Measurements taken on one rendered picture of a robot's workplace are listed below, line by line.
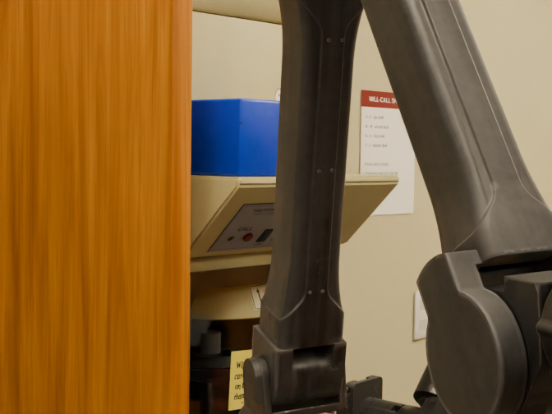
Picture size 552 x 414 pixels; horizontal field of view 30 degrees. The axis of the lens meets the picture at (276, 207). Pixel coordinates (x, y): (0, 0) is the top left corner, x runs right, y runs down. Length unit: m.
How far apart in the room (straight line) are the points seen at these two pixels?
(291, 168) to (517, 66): 2.03
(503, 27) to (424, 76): 2.13
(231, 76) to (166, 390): 0.41
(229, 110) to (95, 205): 0.19
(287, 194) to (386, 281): 1.51
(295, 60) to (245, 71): 0.52
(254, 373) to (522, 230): 0.36
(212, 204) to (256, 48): 0.26
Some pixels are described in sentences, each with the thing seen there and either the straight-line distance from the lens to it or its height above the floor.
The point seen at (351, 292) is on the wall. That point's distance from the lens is 2.26.
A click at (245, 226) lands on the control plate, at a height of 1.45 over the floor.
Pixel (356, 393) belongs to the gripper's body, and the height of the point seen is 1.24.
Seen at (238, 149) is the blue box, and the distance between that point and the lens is 1.18.
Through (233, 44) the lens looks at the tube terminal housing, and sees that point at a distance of 1.33.
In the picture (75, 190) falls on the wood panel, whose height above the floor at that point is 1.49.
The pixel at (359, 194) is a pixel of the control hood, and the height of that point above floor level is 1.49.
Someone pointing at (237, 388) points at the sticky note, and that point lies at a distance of 1.35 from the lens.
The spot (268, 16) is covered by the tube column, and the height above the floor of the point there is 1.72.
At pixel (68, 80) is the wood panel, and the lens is 1.27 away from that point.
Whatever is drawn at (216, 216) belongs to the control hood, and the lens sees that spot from 1.20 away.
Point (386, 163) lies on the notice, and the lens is 2.33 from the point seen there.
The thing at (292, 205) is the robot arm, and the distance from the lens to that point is 0.85.
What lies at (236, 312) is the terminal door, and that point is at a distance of 1.33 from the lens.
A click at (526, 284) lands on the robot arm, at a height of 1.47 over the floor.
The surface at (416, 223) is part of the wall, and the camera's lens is 2.44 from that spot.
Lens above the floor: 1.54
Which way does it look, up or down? 3 degrees down
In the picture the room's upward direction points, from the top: 1 degrees clockwise
